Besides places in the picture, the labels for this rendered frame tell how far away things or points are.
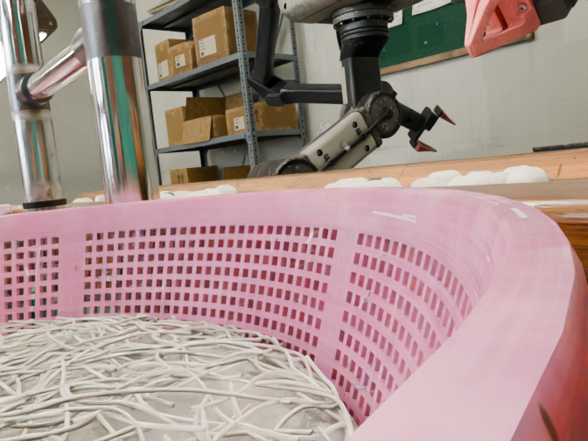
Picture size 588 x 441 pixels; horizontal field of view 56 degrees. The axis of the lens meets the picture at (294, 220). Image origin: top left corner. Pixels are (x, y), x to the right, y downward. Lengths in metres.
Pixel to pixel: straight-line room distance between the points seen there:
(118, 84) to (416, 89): 2.71
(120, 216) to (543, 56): 2.47
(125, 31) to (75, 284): 0.10
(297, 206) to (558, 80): 2.45
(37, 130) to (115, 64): 0.15
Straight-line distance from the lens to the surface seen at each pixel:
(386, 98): 1.30
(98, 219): 0.23
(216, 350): 0.16
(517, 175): 0.39
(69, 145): 5.48
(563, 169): 0.53
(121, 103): 0.24
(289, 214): 0.16
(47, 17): 1.04
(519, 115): 2.65
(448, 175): 0.48
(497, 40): 0.54
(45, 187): 0.38
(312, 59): 3.40
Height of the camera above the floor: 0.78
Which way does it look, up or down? 6 degrees down
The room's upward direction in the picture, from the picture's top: 6 degrees counter-clockwise
